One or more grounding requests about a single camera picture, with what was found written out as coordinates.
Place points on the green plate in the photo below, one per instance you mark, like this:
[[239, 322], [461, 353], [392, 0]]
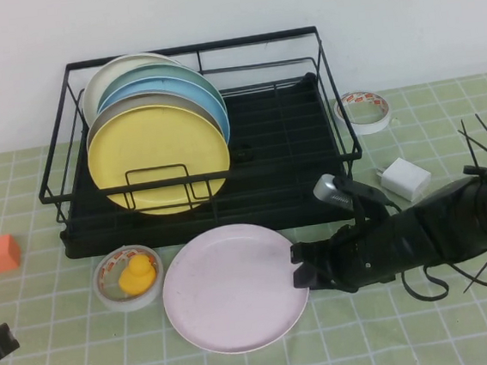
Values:
[[159, 70]]

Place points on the blue plate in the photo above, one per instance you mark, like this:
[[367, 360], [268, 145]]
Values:
[[165, 84]]

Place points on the white USB wall charger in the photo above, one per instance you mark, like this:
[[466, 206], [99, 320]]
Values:
[[405, 177]]

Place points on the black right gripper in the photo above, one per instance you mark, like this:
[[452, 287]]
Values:
[[354, 258]]

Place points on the orange block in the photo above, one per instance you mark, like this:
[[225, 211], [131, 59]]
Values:
[[2, 253]]

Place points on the grey plate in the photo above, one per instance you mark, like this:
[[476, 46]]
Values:
[[132, 103]]

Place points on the yellow plate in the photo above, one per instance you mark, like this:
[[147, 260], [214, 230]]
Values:
[[153, 143]]

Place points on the pink plate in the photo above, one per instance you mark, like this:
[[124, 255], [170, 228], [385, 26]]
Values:
[[228, 287]]

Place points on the green checked tablecloth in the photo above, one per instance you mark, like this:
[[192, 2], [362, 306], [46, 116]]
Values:
[[370, 330]]

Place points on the yellow rubber duck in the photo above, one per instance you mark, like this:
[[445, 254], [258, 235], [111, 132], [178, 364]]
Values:
[[134, 279]]

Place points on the cream plate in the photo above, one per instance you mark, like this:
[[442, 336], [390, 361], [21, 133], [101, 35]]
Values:
[[96, 89]]

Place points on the white double-sided tape roll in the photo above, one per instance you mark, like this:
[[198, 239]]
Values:
[[365, 129], [130, 305]]

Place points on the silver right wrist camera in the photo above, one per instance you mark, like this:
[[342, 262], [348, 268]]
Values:
[[328, 189]]

